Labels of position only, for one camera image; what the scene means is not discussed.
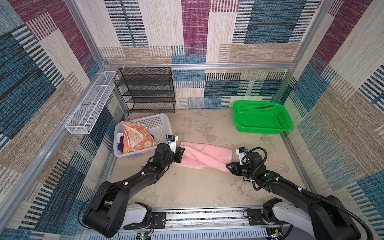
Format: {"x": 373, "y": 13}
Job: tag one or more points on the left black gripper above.
{"x": 178, "y": 155}

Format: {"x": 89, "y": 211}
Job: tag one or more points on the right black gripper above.
{"x": 235, "y": 168}

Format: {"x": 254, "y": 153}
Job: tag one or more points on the pink towel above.
{"x": 200, "y": 156}

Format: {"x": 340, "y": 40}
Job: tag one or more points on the white plastic laundry basket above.
{"x": 158, "y": 126}

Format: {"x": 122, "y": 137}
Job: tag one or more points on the green plastic basket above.
{"x": 261, "y": 117}

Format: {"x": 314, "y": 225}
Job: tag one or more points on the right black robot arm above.
{"x": 325, "y": 218}

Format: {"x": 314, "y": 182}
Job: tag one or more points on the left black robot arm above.
{"x": 107, "y": 209}

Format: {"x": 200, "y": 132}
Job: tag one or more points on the orange patterned towel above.
{"x": 136, "y": 137}

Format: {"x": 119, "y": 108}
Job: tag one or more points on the purple towel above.
{"x": 120, "y": 142}

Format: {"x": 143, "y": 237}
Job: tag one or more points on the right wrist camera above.
{"x": 241, "y": 153}

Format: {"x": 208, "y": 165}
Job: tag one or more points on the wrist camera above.
{"x": 241, "y": 153}
{"x": 172, "y": 142}

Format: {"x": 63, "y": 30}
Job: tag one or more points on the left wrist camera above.
{"x": 172, "y": 142}

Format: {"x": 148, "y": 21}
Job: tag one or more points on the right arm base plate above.
{"x": 257, "y": 217}

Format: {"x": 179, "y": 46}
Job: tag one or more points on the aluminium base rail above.
{"x": 194, "y": 224}

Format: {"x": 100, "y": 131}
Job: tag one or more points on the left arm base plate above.
{"x": 156, "y": 220}

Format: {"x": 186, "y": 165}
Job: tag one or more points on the black wire mesh shelf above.
{"x": 147, "y": 90}

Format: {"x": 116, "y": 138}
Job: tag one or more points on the white wire mesh tray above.
{"x": 90, "y": 108}

